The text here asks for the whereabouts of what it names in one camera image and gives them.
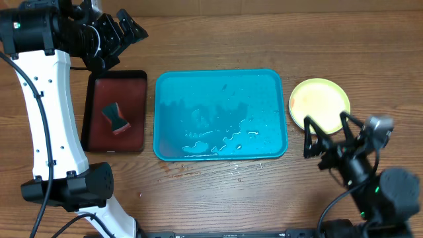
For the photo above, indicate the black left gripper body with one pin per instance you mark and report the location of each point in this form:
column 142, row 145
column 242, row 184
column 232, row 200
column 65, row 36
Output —
column 96, row 42

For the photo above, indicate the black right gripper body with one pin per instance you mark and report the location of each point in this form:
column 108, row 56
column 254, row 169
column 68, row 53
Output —
column 342, row 152

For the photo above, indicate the yellow plate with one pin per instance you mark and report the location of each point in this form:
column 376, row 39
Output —
column 322, row 100

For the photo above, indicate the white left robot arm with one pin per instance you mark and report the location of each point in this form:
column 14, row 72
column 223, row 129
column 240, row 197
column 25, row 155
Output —
column 39, row 39

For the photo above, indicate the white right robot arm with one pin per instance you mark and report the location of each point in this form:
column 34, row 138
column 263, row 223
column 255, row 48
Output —
column 386, row 200

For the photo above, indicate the black tray with reddish water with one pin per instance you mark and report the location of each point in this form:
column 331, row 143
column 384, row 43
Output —
column 129, row 90

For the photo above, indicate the teal plastic tray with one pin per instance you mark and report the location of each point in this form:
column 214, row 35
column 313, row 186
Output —
column 231, row 114

